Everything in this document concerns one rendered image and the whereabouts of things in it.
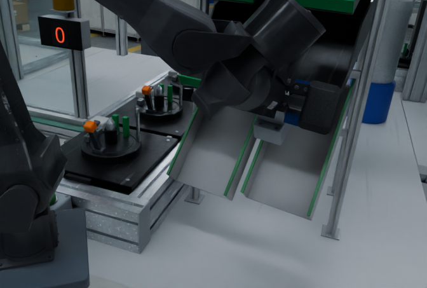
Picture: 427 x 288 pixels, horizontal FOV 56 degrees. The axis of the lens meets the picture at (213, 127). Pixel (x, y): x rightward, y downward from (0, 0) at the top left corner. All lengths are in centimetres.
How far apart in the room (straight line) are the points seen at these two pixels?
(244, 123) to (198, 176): 14
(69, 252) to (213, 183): 33
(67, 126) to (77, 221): 58
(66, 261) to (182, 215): 43
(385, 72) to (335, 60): 75
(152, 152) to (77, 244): 43
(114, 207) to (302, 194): 36
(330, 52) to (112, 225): 54
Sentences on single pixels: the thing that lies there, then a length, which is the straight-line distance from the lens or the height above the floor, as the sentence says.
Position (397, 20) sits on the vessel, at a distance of 148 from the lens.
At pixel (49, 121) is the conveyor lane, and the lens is 121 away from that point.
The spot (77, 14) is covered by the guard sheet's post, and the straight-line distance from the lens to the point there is 111.
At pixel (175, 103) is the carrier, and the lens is 119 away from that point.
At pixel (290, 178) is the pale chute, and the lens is 78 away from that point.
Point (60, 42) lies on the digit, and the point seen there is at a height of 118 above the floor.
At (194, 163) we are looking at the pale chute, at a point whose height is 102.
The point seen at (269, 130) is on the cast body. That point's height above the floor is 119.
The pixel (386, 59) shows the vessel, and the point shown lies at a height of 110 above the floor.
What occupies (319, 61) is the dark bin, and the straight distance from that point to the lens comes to 78.
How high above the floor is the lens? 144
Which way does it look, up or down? 25 degrees down
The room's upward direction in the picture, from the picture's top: 4 degrees clockwise
